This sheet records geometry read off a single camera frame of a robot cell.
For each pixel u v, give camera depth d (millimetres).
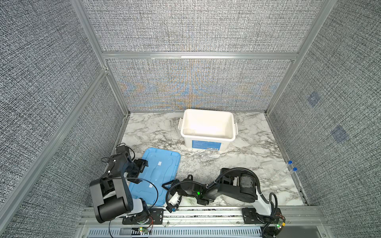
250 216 730
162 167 905
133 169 729
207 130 1074
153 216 733
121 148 718
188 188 661
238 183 521
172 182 786
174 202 722
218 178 548
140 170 774
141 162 788
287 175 885
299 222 735
